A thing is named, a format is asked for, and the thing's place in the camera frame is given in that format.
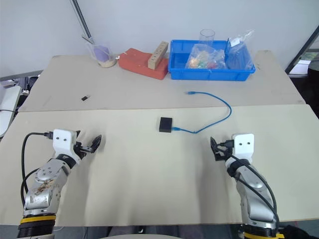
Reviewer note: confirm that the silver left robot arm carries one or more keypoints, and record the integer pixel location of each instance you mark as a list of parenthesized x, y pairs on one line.
[(43, 185)]

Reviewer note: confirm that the wooden block with holes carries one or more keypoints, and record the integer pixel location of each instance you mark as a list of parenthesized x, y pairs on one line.
[(155, 57)]

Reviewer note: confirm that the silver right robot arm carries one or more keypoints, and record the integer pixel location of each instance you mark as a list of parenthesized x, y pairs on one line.
[(253, 196)]

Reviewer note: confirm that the purple scoop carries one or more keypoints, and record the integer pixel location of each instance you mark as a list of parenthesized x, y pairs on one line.
[(101, 52)]

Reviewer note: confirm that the red foam brick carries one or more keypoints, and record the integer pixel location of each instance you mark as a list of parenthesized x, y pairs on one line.
[(134, 61)]

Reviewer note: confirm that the blue plastic bin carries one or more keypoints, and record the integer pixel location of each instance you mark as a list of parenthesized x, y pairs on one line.
[(179, 67)]

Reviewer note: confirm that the small black plug piece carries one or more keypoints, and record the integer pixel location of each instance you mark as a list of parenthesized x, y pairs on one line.
[(85, 97)]

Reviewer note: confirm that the bag of colourful pieces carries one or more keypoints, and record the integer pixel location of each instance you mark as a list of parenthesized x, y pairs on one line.
[(205, 58)]

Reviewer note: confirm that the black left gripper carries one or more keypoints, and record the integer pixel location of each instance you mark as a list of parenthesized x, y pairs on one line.
[(84, 149)]

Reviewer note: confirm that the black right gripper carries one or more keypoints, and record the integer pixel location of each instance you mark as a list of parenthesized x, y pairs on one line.
[(222, 155)]

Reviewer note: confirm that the dark rounded shape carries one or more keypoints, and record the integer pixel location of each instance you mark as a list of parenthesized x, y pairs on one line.
[(302, 232)]

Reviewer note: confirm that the black metal frame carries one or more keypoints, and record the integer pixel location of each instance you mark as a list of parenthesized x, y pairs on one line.
[(300, 48)]

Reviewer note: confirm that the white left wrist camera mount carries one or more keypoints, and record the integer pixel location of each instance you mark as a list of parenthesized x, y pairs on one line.
[(62, 142)]

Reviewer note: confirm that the grey side table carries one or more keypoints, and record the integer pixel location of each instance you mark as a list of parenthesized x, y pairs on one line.
[(22, 75)]

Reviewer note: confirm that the small black box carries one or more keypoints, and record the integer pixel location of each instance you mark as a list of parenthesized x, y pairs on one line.
[(165, 124)]

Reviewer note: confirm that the clear bag with blue contents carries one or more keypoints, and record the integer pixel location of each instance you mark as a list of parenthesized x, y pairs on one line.
[(239, 53)]

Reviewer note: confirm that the clear plastic cup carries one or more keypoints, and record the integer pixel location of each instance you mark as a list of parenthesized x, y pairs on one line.
[(207, 37)]

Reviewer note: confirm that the bag with purple object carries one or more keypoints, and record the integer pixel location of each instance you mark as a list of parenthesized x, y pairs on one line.
[(106, 62)]

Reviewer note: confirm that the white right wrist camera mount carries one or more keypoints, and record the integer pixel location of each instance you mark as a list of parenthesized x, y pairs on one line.
[(243, 146)]

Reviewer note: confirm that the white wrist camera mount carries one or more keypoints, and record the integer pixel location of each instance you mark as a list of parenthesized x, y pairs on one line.
[(243, 146), (62, 142)]

